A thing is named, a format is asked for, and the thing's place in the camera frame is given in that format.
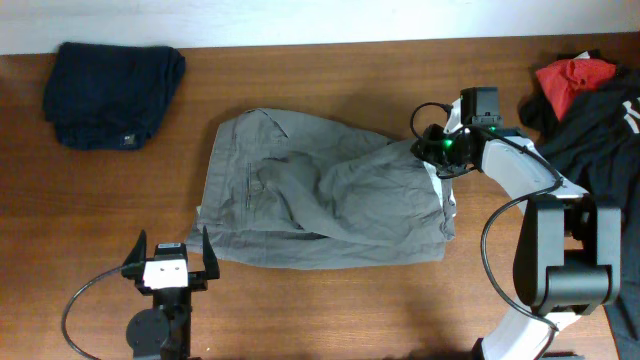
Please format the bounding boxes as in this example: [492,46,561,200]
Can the red garment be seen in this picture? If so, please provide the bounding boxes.
[535,58,617,121]

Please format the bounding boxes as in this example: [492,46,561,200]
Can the black printed t-shirt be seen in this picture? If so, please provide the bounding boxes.
[519,50,639,359]

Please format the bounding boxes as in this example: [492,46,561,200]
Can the grey shorts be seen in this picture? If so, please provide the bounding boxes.
[186,108,457,270]

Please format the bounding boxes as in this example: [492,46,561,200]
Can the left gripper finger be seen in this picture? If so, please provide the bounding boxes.
[202,226,220,279]
[123,230,147,266]

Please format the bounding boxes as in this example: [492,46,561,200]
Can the folded navy blue garment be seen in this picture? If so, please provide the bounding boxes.
[42,42,186,151]

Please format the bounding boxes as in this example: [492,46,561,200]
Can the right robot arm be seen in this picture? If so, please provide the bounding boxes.
[411,125,621,359]

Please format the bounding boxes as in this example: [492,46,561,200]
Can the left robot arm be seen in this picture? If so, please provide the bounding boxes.
[121,232,220,360]

